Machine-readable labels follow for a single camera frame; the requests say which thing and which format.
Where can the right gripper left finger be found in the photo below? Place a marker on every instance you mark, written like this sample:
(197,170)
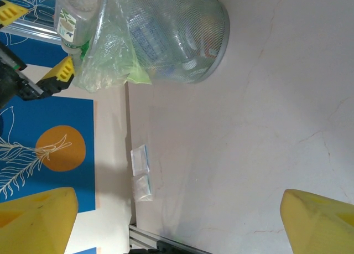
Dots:
(36,223)

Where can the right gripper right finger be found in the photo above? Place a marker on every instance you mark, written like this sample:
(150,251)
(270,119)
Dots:
(320,226)

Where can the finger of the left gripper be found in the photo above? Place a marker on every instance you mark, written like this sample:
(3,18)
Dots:
(11,13)
(59,75)

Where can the clear bottle green neck band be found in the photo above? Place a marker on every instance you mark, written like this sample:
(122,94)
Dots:
(72,18)

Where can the clear zip bag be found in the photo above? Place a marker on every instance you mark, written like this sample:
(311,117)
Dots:
(140,161)
(142,189)

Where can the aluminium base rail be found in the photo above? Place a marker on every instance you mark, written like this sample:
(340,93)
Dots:
(143,237)

